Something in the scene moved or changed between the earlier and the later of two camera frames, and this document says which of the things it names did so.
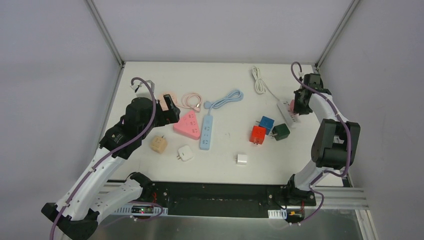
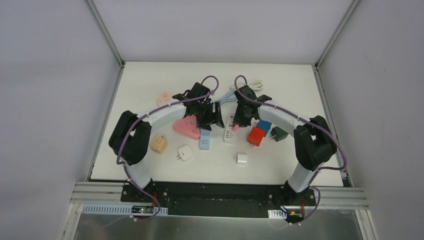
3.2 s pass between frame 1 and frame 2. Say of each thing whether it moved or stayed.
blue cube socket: stayed
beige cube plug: stayed
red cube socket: stayed
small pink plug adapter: moved
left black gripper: moved
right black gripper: moved
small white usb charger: stayed
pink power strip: stayed
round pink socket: stayed
